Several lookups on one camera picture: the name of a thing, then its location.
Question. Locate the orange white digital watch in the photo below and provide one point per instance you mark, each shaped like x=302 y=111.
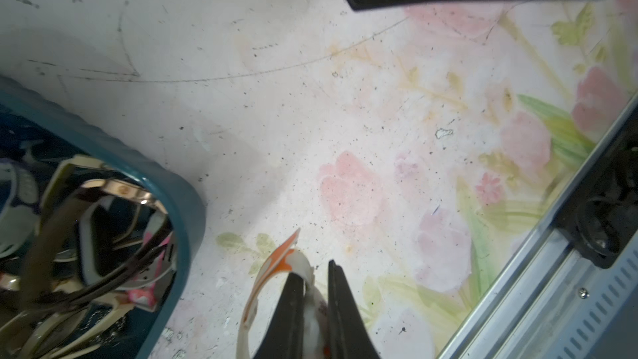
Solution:
x=286 y=259

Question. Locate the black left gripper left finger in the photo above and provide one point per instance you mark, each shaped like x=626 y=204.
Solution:
x=284 y=335

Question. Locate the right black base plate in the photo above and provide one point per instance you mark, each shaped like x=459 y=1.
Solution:
x=600 y=217

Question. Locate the white slotted cable duct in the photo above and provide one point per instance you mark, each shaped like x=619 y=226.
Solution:
x=579 y=312

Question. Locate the aluminium rail frame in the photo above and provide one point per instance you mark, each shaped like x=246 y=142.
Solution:
x=505 y=320

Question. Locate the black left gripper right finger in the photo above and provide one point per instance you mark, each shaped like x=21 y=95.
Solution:
x=348 y=337

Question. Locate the teal storage box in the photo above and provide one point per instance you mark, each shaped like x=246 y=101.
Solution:
x=186 y=210

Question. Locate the beige watch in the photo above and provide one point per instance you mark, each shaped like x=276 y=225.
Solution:
x=69 y=335

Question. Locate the dark brown watch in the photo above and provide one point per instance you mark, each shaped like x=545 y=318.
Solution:
x=36 y=291

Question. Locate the pink white watch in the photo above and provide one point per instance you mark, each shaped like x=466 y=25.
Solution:
x=149 y=286

